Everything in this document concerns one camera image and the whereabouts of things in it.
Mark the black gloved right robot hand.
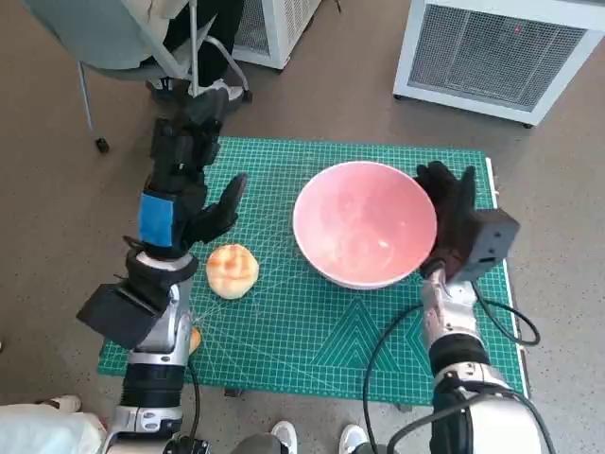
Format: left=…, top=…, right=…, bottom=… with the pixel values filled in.
left=413, top=161, right=483, bottom=278

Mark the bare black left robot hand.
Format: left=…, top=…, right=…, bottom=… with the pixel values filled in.
left=138, top=87, right=250, bottom=261

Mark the pink bowl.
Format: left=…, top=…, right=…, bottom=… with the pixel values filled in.
left=291, top=160, right=439, bottom=290

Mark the green cutting mat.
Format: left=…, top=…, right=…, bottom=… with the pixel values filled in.
left=97, top=135, right=526, bottom=408

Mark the large white mesh cabinet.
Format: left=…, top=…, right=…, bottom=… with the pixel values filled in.
left=392, top=0, right=605, bottom=129

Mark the person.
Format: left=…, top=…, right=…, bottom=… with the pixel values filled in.
left=0, top=394, right=108, bottom=454
left=141, top=0, right=247, bottom=103

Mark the grey chair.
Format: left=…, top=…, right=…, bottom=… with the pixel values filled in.
left=23, top=0, right=251, bottom=155

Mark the small white mesh cabinet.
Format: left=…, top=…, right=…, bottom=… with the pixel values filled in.
left=231, top=0, right=327, bottom=71

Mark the white shoe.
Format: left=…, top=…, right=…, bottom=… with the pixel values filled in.
left=269, top=419, right=299, bottom=454
left=338, top=423, right=370, bottom=454

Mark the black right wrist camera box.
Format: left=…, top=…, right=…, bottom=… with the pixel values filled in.
left=446, top=207, right=521, bottom=285

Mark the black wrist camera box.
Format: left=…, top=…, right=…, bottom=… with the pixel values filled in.
left=446, top=207, right=521, bottom=285
left=76, top=282, right=164, bottom=351

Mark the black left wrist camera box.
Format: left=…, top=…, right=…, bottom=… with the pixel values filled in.
left=76, top=282, right=164, bottom=351

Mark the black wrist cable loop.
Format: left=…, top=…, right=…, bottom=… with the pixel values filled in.
left=472, top=283, right=541, bottom=346

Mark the long black robot cable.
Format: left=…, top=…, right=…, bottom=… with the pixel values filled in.
left=362, top=304, right=474, bottom=454

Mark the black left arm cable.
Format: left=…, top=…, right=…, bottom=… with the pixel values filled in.
left=186, top=358, right=202, bottom=441

